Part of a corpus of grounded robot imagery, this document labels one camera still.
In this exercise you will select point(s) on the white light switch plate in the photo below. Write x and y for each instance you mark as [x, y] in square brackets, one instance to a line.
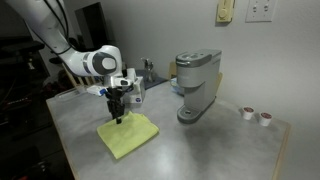
[260, 10]

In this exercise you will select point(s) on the glass jar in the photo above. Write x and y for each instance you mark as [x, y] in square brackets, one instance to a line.
[149, 74]

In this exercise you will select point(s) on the white tissue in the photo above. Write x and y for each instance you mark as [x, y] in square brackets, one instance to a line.
[130, 73]

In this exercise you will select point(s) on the grey tissue box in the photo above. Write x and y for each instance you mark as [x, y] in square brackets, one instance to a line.
[137, 91]

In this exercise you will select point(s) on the beige wall switch plate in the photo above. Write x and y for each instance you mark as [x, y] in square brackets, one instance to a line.
[224, 11]

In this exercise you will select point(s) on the coffee pod cup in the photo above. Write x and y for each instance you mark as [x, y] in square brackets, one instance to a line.
[248, 113]
[265, 119]

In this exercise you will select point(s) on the blue and white packet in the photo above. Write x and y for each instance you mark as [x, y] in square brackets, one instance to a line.
[173, 87]

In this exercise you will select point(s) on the metal utensil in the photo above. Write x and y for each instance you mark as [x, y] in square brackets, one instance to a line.
[146, 61]

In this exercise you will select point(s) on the yellow microfiber towel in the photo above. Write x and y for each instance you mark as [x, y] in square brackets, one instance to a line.
[126, 136]

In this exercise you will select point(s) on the black equipment shelf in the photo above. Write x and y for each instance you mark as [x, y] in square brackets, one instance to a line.
[20, 83]

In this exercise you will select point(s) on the dark blue cloth mat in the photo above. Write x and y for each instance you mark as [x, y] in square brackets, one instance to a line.
[157, 81]

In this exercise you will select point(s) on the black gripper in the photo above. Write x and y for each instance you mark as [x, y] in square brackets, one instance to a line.
[116, 93]

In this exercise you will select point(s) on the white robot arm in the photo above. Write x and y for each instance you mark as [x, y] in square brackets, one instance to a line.
[100, 63]

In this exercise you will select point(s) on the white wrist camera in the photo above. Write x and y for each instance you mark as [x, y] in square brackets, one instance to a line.
[95, 90]

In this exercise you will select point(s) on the right coffee pod cup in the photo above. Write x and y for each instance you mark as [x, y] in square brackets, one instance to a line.
[265, 119]

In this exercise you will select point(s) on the left coffee pod cup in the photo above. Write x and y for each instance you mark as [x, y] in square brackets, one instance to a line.
[248, 113]

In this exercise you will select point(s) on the black monitor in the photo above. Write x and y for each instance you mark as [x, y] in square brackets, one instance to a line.
[90, 26]

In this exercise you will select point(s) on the clear plastic container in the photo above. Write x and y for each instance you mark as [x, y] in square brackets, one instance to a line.
[66, 94]

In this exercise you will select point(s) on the grey pod coffee maker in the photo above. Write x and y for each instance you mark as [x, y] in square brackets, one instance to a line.
[196, 80]

